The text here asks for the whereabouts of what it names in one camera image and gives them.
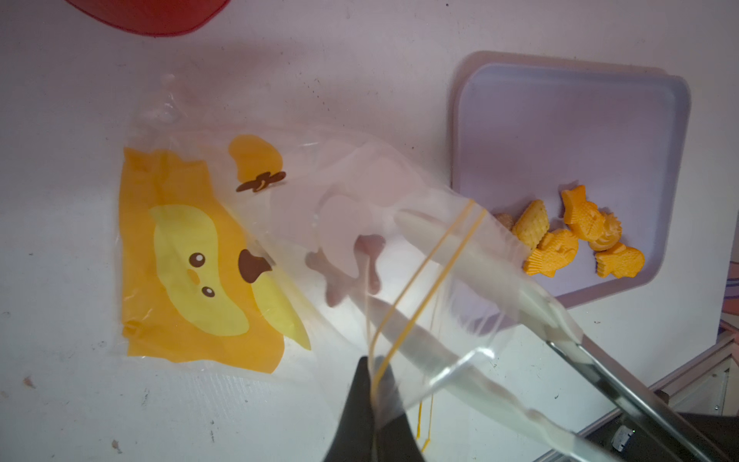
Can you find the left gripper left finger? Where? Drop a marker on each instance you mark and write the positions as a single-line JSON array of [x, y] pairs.
[[355, 435]]

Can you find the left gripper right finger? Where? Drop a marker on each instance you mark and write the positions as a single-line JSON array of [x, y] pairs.
[[394, 440]]

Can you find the steel tongs with silicone tips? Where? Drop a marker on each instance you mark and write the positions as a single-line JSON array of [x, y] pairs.
[[485, 269]]

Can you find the clear bag with yellow lion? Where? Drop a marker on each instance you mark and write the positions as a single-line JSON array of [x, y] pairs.
[[257, 246]]

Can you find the orange fish cookie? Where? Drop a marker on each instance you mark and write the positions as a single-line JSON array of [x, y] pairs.
[[557, 250], [583, 216], [620, 261]]

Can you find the yellow waffle cookie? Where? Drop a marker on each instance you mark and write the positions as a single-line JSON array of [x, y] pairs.
[[532, 225]]

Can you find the orange shell cookie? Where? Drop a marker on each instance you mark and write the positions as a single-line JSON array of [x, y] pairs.
[[613, 231]]

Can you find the heart shaped chocolate cookie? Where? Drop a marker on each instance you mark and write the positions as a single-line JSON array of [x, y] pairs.
[[505, 220]]

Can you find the lilac plastic tray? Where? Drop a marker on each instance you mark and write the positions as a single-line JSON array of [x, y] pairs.
[[527, 128]]

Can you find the red cylindrical cup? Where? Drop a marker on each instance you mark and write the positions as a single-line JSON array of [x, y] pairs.
[[152, 18]]

